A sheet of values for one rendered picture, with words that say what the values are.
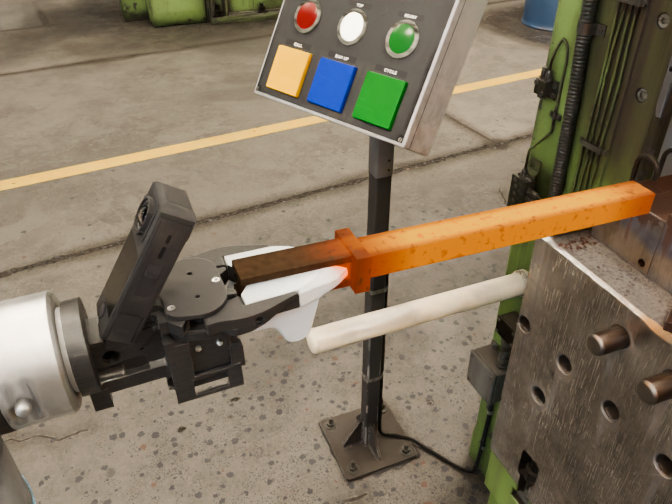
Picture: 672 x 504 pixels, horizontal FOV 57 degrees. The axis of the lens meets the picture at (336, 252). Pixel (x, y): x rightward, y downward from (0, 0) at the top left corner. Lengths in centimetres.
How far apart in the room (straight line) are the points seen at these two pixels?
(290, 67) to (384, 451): 103
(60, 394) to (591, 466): 69
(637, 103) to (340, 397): 118
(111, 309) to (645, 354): 56
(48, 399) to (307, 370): 148
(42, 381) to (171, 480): 127
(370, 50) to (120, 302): 68
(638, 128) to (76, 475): 148
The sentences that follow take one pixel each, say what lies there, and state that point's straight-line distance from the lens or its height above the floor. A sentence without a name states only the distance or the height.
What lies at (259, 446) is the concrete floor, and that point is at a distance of 173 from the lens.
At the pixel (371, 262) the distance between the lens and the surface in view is 50.
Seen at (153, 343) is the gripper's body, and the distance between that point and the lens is 48.
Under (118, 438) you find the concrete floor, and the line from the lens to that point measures 183.
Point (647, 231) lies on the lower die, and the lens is 81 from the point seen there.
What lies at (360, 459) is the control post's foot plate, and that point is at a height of 1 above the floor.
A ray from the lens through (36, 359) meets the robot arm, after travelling 45.
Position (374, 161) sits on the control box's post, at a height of 83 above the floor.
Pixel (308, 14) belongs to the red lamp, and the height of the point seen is 109.
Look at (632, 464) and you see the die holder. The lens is 86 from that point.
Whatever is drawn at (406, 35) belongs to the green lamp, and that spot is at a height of 110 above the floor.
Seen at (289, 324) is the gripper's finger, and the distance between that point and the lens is 49.
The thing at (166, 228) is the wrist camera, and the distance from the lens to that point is 42.
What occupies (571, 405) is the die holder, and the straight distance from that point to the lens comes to 91.
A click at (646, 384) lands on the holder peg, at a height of 88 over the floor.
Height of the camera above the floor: 136
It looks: 35 degrees down
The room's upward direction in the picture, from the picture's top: straight up
